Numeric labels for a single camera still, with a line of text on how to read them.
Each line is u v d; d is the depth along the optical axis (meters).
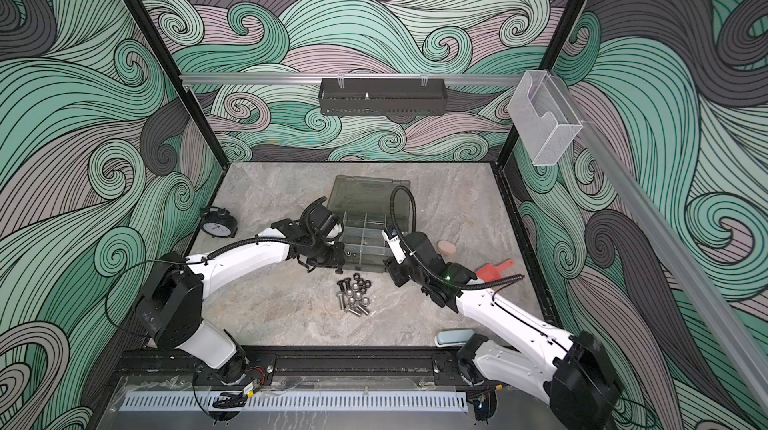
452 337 0.76
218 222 0.92
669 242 0.52
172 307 0.43
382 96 0.95
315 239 0.64
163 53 0.88
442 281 0.55
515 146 1.14
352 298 0.84
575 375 0.38
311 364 0.75
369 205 1.09
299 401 0.70
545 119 0.78
